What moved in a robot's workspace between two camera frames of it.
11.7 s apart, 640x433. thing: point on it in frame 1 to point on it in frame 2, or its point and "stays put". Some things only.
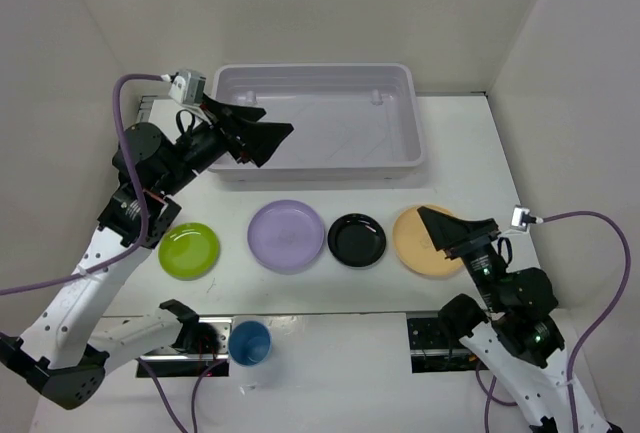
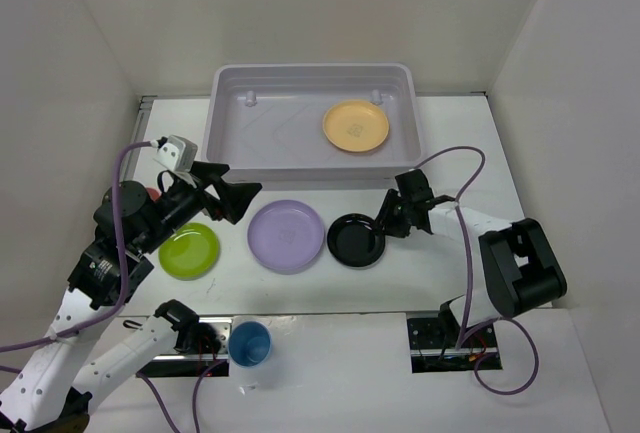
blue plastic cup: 249,343 stays put
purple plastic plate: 285,235 stays put
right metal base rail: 433,349 stays put
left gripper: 259,140 to 236,197
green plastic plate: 189,251 stays put
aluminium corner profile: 145,107 stays put
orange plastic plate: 415,245 to 356,126
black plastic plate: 356,239 stays put
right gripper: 453,233 to 385,216
